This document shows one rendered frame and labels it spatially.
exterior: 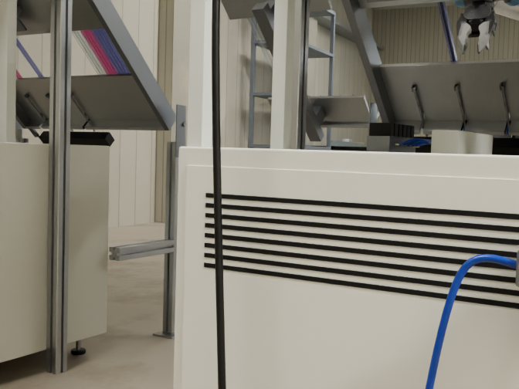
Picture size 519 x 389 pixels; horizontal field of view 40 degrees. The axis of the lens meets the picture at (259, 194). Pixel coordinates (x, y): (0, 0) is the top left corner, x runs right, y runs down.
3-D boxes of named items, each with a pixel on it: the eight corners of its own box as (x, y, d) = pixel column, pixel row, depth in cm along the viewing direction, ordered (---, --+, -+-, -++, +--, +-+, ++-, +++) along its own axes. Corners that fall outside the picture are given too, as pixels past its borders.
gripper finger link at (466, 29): (467, 64, 191) (478, 35, 194) (463, 51, 187) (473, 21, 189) (456, 62, 193) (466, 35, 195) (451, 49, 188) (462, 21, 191)
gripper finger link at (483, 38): (493, 61, 188) (493, 33, 192) (489, 48, 183) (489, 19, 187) (481, 63, 189) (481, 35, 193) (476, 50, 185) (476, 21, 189)
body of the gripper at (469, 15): (495, 38, 193) (502, 2, 197) (490, 18, 186) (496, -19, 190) (466, 40, 197) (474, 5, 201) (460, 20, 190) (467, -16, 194)
